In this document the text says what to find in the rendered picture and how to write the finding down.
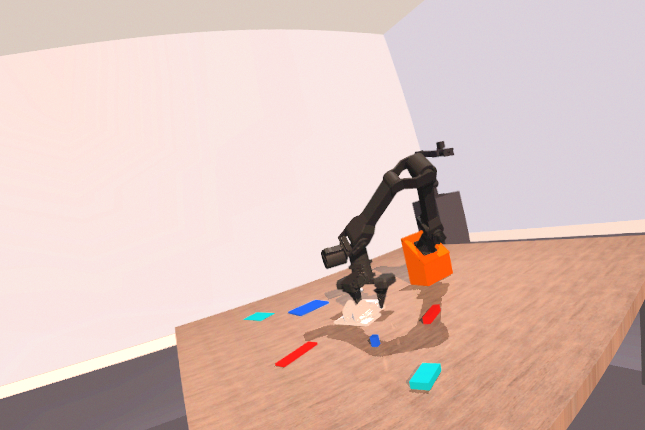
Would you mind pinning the cyan flat block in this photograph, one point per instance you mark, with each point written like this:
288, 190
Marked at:
425, 376

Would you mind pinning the blue flat rectangular plate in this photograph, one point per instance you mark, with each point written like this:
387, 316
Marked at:
306, 308

